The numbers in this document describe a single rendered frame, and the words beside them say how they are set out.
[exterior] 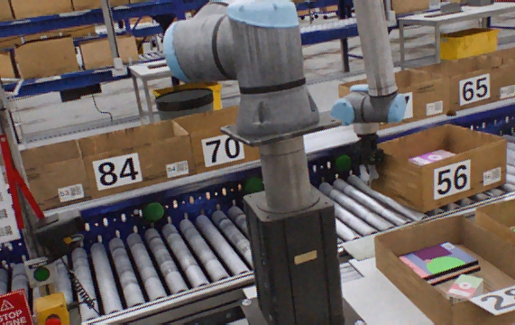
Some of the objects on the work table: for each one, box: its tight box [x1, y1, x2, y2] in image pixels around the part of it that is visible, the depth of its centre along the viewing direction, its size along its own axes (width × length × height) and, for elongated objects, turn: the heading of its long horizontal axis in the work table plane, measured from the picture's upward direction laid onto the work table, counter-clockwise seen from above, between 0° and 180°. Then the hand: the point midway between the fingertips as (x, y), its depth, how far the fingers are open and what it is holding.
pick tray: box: [374, 215, 515, 325], centre depth 150 cm, size 28×38×10 cm
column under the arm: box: [238, 184, 368, 325], centre depth 142 cm, size 26×26×33 cm
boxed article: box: [446, 274, 483, 304], centre depth 144 cm, size 6×10×5 cm, turn 162°
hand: (366, 181), depth 214 cm, fingers closed
